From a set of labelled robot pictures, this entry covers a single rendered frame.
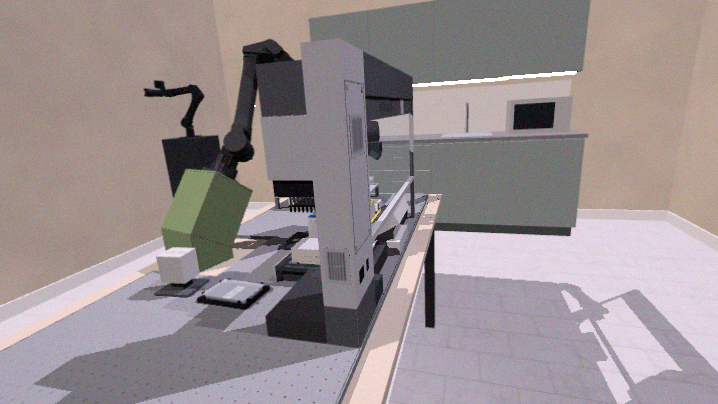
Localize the white ready button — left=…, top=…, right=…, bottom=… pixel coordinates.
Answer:
left=154, top=248, right=210, bottom=297

